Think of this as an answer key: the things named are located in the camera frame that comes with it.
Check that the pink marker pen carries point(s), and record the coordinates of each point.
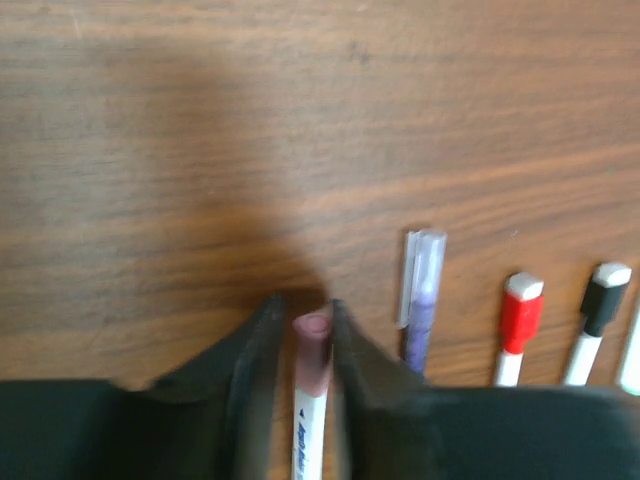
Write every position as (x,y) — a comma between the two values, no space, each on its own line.
(312,376)

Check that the purple pen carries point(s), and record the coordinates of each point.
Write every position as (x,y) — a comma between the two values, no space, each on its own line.
(421,276)

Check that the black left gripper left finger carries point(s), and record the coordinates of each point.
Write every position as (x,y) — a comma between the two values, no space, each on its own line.
(209,418)

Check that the red marker pen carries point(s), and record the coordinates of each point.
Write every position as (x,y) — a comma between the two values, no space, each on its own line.
(522,306)

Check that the white black-tip marker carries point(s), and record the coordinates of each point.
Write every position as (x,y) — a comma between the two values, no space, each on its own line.
(628,376)

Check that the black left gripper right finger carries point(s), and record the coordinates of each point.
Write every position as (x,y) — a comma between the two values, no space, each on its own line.
(391,424)

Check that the grey silver pen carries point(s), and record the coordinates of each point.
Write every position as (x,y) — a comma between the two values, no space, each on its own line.
(600,303)

